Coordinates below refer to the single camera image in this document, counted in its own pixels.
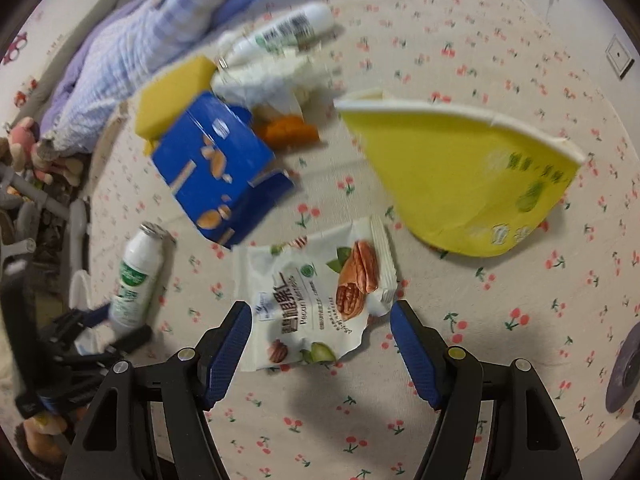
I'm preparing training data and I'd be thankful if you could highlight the orange wrapper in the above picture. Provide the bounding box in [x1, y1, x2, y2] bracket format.
[252, 105, 321, 148]

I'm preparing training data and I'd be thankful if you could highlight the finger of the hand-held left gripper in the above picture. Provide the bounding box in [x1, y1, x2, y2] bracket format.
[75, 324, 154, 357]
[37, 309, 112, 342]

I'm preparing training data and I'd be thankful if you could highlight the purple plaid blanket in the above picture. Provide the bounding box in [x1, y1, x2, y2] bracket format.
[47, 0, 251, 153]

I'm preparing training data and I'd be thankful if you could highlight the yellow paper cup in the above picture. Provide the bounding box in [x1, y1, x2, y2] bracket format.
[334, 87, 591, 258]

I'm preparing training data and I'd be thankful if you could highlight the white wall socket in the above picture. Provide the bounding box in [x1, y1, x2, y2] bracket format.
[605, 35, 636, 80]

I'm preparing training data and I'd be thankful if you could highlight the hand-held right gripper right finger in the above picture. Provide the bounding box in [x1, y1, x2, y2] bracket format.
[389, 300, 583, 480]

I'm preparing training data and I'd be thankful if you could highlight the white nut snack packet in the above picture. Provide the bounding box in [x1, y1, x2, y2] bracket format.
[234, 215, 398, 372]

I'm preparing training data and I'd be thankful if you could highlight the grey metal frame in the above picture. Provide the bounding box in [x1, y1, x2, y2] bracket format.
[0, 165, 91, 281]

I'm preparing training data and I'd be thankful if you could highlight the small white bottle green label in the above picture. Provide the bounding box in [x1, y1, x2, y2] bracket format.
[107, 222, 167, 333]

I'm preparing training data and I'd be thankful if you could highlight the grey round disc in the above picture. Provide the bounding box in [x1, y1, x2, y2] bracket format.
[605, 322, 640, 413]

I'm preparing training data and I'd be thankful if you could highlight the cherry print bedsheet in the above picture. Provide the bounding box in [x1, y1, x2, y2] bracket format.
[0, 0, 640, 480]

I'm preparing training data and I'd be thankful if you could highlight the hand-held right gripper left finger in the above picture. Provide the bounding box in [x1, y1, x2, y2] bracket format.
[60, 301, 253, 480]

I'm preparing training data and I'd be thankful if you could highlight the blue snack box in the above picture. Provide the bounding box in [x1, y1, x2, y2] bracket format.
[151, 91, 296, 248]

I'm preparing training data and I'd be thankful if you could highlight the large white bottle green label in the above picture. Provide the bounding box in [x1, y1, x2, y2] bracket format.
[222, 2, 335, 66]

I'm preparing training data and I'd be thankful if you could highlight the pink stuffed toy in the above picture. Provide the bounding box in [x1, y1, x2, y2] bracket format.
[0, 117, 86, 186]

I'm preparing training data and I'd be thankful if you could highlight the person's left hand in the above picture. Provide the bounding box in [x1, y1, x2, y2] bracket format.
[22, 410, 68, 462]

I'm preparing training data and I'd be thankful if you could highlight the yellow box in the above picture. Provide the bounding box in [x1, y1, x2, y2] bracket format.
[136, 55, 217, 156]

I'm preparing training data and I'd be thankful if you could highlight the white tissue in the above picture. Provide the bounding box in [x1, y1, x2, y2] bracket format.
[210, 52, 331, 111]

